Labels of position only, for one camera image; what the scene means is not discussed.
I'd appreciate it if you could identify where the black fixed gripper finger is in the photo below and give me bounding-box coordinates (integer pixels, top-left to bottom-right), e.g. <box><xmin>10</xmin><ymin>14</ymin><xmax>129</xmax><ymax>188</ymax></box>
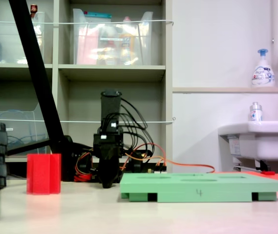
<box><xmin>99</xmin><ymin>167</ymin><xmax>119</xmax><ymax>189</ymax></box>

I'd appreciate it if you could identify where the red cross columnar block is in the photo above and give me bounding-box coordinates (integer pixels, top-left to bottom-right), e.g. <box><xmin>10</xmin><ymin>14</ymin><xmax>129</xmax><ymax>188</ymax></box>
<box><xmin>26</xmin><ymin>153</ymin><xmax>62</xmax><ymax>195</ymax></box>

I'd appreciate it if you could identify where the green shape sorting board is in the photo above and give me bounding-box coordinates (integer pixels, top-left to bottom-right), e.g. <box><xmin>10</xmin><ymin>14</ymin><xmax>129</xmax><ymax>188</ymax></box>
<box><xmin>119</xmin><ymin>173</ymin><xmax>278</xmax><ymax>203</ymax></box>

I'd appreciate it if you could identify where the pink flat pack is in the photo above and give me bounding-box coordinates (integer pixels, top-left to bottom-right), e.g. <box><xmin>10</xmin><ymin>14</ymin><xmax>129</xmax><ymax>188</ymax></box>
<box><xmin>76</xmin><ymin>26</ymin><xmax>99</xmax><ymax>65</ymax></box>

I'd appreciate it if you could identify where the yellow labelled bottle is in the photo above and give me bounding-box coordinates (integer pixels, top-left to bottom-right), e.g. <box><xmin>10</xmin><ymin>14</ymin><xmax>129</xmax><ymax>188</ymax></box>
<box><xmin>118</xmin><ymin>16</ymin><xmax>136</xmax><ymax>65</ymax></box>

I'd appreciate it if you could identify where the clear bin with bottles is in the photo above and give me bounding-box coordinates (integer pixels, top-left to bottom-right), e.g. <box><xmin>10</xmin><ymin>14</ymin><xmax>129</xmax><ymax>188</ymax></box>
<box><xmin>72</xmin><ymin>8</ymin><xmax>154</xmax><ymax>66</ymax></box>

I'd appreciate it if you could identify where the clear pouch teal strip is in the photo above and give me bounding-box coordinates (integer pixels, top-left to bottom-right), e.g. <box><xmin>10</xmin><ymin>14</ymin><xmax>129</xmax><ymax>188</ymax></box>
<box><xmin>83</xmin><ymin>11</ymin><xmax>112</xmax><ymax>25</ymax></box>

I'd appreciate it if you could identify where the clear plastic storage bin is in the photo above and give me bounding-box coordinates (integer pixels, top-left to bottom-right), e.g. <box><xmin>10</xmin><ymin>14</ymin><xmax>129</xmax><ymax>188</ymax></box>
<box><xmin>0</xmin><ymin>11</ymin><xmax>46</xmax><ymax>65</ymax></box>

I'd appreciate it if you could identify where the small clear bottle silver cap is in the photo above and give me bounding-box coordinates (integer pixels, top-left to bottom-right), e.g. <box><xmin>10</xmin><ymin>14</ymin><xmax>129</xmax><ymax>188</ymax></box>
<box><xmin>248</xmin><ymin>101</ymin><xmax>264</xmax><ymax>122</ymax></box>

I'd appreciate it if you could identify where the white sink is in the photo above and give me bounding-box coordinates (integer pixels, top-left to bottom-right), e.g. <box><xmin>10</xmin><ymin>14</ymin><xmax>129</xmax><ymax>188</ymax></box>
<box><xmin>217</xmin><ymin>120</ymin><xmax>278</xmax><ymax>162</ymax></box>

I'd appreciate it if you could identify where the white foam soap bottle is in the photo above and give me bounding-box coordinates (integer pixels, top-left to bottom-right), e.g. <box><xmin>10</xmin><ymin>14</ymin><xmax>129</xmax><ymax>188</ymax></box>
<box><xmin>251</xmin><ymin>48</ymin><xmax>276</xmax><ymax>88</ymax></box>

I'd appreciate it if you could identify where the red printed mount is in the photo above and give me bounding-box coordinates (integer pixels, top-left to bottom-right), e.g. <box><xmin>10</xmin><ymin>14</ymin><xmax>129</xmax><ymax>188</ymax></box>
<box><xmin>74</xmin><ymin>171</ymin><xmax>93</xmax><ymax>182</ymax></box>

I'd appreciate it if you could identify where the white cord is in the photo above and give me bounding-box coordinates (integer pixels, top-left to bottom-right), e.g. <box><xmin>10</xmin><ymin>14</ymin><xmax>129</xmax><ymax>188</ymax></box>
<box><xmin>0</xmin><ymin>19</ymin><xmax>174</xmax><ymax>26</ymax></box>
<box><xmin>0</xmin><ymin>117</ymin><xmax>176</xmax><ymax>124</ymax></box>

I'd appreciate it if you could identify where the long thin black cable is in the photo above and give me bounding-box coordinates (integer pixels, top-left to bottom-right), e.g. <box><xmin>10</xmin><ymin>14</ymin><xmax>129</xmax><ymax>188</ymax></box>
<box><xmin>120</xmin><ymin>121</ymin><xmax>155</xmax><ymax>157</ymax></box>

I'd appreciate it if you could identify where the black forearm cable bundle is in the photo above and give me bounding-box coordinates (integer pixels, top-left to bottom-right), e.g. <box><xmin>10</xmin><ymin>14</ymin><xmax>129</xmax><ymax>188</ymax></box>
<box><xmin>102</xmin><ymin>97</ymin><xmax>148</xmax><ymax>131</ymax></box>

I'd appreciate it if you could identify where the thin orange wire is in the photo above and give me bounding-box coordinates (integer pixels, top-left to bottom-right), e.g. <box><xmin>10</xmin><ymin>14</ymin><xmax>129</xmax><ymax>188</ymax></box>
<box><xmin>119</xmin><ymin>143</ymin><xmax>216</xmax><ymax>174</ymax></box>

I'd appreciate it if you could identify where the blue cable coil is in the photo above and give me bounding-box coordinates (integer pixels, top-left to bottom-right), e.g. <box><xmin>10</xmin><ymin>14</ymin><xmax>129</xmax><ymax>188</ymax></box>
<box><xmin>0</xmin><ymin>109</ymin><xmax>50</xmax><ymax>156</ymax></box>

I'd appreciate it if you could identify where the clear bin with cables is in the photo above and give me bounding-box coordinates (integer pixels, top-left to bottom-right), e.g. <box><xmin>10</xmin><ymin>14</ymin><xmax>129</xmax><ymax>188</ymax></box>
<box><xmin>0</xmin><ymin>104</ymin><xmax>51</xmax><ymax>158</ymax></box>

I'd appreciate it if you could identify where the beige wall ledge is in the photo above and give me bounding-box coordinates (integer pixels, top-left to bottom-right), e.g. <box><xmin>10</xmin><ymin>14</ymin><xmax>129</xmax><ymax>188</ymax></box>
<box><xmin>172</xmin><ymin>86</ymin><xmax>278</xmax><ymax>94</ymax></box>

